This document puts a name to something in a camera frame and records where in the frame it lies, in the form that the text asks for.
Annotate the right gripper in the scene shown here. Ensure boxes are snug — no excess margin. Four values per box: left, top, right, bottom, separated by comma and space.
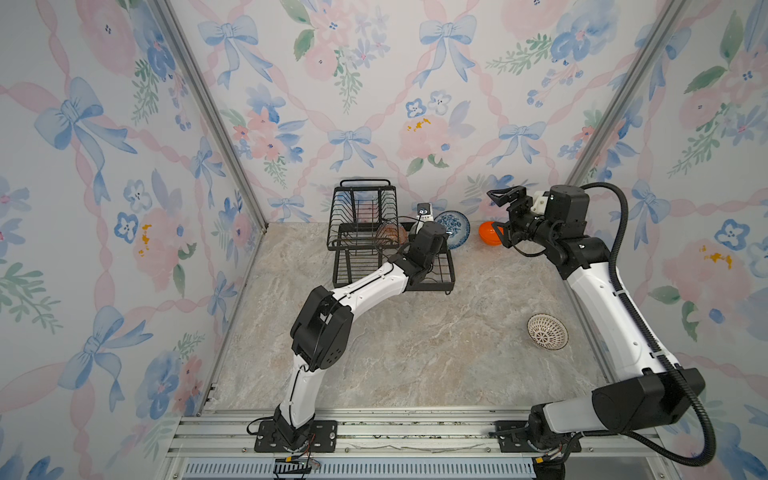
487, 188, 557, 252

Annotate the white blue floral bowl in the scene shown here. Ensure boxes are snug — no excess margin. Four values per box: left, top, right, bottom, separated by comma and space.
435, 210, 471, 250

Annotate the red patterned bowl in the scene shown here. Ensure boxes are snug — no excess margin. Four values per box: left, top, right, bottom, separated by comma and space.
376, 223, 408, 248

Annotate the black wire dish rack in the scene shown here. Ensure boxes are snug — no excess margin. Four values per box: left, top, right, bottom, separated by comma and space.
327, 178, 455, 294

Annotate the beige lattice bowl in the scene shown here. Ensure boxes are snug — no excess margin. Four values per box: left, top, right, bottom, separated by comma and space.
526, 314, 569, 351

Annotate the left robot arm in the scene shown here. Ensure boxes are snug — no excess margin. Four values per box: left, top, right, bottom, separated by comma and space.
274, 221, 448, 442

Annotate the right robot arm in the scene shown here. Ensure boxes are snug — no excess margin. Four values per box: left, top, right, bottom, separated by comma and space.
487, 185, 706, 451

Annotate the orange plastic bowl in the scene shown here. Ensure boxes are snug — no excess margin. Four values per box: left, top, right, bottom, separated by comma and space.
478, 221, 502, 246

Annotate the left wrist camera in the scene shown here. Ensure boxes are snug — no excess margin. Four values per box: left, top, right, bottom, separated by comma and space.
416, 202, 434, 222

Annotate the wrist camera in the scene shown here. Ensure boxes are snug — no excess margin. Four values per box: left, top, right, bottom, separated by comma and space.
416, 202, 434, 222
544, 185, 590, 239

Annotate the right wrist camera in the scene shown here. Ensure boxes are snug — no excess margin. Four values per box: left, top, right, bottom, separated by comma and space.
544, 185, 590, 239

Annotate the black corrugated cable conduit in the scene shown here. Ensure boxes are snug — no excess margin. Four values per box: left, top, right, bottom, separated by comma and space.
578, 181, 718, 468

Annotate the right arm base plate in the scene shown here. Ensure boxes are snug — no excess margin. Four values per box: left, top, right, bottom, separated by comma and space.
487, 420, 574, 454

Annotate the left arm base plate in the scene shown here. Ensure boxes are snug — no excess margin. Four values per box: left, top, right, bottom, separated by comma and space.
254, 419, 338, 454

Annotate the aluminium rail frame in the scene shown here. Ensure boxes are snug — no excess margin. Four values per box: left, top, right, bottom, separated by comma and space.
156, 407, 680, 479

